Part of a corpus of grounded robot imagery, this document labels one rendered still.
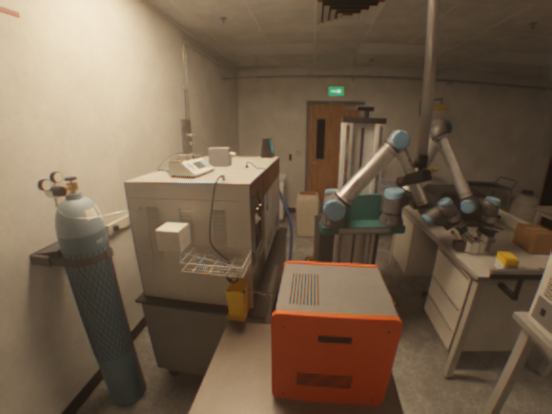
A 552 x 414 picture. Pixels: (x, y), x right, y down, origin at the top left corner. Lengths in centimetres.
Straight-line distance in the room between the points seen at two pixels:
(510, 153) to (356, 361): 584
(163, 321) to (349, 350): 121
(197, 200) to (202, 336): 86
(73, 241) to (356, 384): 139
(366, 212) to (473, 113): 415
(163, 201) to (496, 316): 226
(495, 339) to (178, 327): 220
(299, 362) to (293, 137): 454
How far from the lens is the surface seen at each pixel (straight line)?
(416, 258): 312
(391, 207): 212
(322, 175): 528
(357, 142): 217
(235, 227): 134
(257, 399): 121
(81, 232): 151
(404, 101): 547
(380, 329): 95
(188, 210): 140
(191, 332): 181
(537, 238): 244
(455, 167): 200
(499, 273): 180
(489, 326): 237
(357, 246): 241
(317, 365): 105
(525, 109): 660
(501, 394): 191
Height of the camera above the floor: 170
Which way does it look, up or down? 17 degrees down
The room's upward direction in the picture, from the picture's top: straight up
